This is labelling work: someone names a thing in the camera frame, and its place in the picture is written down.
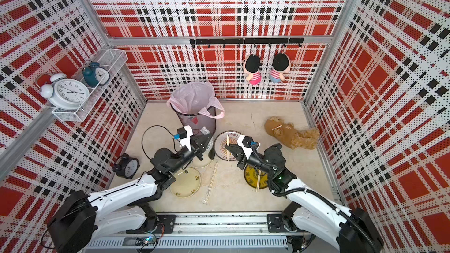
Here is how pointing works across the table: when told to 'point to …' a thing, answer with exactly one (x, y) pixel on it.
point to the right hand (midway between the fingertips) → (230, 144)
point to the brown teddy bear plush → (306, 139)
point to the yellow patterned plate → (251, 174)
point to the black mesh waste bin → (197, 122)
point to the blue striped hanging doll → (281, 64)
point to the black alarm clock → (127, 167)
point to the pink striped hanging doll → (251, 64)
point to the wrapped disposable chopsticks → (205, 201)
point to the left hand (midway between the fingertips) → (214, 132)
